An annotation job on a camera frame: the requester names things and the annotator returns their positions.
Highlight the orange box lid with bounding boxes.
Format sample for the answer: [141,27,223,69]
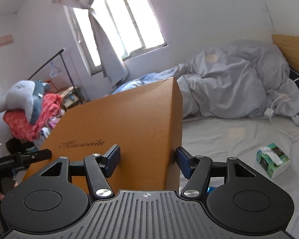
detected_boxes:
[22,76,184,195]

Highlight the blue glasses case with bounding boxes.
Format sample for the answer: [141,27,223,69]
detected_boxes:
[207,186,216,194]

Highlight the red clothes pile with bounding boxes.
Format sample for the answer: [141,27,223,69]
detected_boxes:
[2,93,65,142]

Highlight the cardboard boxes in corner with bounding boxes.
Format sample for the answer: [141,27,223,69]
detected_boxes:
[57,86,84,111]

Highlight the green tissue pack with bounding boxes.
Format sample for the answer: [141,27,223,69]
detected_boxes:
[256,143,291,179]

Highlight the white grey plush toy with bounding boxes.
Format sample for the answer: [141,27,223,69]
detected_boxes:
[0,80,50,125]

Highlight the grey crumpled duvet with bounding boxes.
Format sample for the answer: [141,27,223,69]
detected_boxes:
[116,40,299,126]

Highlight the black clothes rack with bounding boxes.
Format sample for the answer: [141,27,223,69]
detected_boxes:
[27,47,77,98]

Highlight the wooden headboard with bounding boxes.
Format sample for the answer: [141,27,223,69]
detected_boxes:
[272,34,299,72]

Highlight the window with bars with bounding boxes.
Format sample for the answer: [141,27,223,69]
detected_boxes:
[54,0,167,74]

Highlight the grey window curtain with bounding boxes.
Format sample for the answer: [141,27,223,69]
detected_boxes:
[52,0,129,87]

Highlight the white charger with cable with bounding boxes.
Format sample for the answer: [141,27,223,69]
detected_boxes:
[269,94,299,142]

